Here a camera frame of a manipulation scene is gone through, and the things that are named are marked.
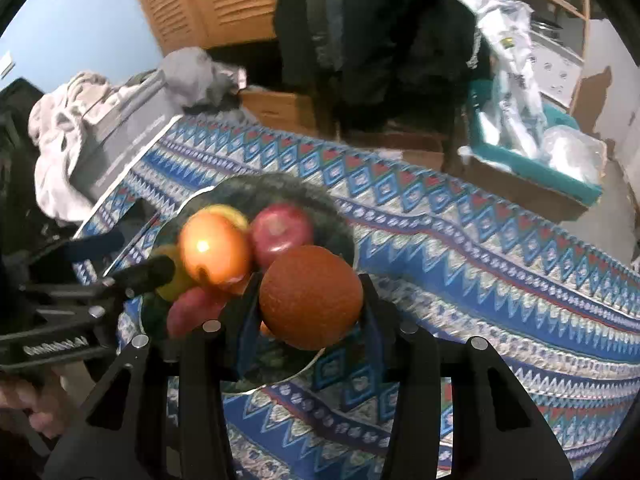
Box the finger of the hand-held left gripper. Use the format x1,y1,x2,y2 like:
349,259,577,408
67,231,126,267
102,254,177,301

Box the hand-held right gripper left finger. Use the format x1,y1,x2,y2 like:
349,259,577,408
42,277,263,480

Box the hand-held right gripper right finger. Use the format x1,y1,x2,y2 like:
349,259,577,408
359,274,575,480

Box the yellow mango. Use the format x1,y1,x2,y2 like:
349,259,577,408
155,245,193,301
207,204,249,231

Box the red apple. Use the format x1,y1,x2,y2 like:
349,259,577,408
166,286,226,338
250,203,316,269

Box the green glass bowl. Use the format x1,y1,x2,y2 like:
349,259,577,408
137,172,358,393

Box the person's left hand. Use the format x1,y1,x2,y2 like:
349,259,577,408
0,372,71,441

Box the blue patterned tablecloth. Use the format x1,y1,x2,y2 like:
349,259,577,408
75,110,640,480

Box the dark bag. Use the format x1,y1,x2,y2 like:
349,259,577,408
0,77,66,261

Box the grey box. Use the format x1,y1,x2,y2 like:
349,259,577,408
70,72,183,201

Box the pale towel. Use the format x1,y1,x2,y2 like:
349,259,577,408
27,72,118,221

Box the large cardboard box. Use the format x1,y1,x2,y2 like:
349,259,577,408
457,145,593,223

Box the teal plastic bin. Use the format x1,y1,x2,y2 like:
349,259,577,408
467,82,606,206

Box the wooden drawer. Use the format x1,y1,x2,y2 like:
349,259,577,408
237,87,321,136

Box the clear plastic bag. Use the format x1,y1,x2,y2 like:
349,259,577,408
542,125,608,183

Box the wooden louvered wardrobe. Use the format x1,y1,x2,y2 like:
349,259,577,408
125,0,278,53

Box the white rice bag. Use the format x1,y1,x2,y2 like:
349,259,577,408
457,0,551,161

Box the black coat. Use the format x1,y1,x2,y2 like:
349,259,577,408
272,0,493,133

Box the dark grey jacket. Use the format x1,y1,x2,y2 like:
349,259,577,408
315,0,346,76

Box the white patterned box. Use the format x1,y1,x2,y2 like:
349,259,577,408
530,30,586,106

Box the wooden shelf rack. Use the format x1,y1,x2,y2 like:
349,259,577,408
492,0,593,61

